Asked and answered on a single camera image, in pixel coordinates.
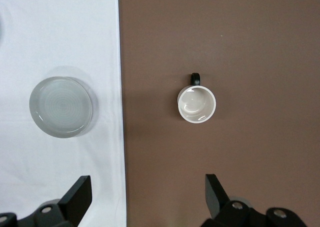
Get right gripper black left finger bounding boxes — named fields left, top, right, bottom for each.
left=32, top=175, right=92, bottom=227

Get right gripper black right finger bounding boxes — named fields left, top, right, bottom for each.
left=205, top=173, right=252, bottom=227

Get white mug with black handle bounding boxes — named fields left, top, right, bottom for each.
left=176, top=72, right=217, bottom=124

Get white ceramic cup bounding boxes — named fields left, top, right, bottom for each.
left=29, top=76, right=94, bottom=139

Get white cloth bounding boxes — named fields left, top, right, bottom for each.
left=0, top=0, right=126, bottom=227

